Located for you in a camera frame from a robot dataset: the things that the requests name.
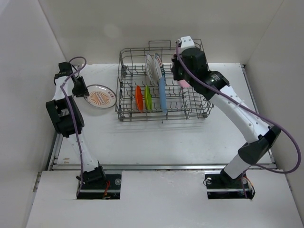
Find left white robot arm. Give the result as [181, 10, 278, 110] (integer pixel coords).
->
[46, 62, 106, 189]

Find grey wire dish rack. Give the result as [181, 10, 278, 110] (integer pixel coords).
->
[115, 40, 213, 122]

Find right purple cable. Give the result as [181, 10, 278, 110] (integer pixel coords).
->
[175, 45, 302, 200]

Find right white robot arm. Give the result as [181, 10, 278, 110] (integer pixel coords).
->
[171, 46, 281, 187]

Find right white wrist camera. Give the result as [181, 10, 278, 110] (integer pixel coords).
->
[177, 36, 195, 50]

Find pink plastic plate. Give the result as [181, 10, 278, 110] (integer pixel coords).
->
[177, 79, 191, 88]

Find white plate grey floral pattern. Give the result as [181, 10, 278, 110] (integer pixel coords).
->
[145, 53, 159, 86]

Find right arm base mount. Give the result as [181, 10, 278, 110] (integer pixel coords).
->
[203, 173, 256, 200]

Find lime green plastic plate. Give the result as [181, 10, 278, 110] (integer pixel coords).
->
[144, 85, 152, 111]

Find aluminium front rail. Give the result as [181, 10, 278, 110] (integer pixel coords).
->
[50, 163, 277, 171]

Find white plate green red rim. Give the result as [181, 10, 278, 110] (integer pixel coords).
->
[154, 53, 165, 79]

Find white plate orange sunburst pattern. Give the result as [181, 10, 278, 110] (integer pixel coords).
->
[85, 84, 117, 109]

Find light blue plastic plate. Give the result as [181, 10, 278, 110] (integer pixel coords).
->
[159, 76, 168, 114]

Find orange plastic plate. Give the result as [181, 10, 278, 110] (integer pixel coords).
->
[135, 85, 143, 113]

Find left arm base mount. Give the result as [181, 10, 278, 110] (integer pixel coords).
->
[76, 173, 122, 200]

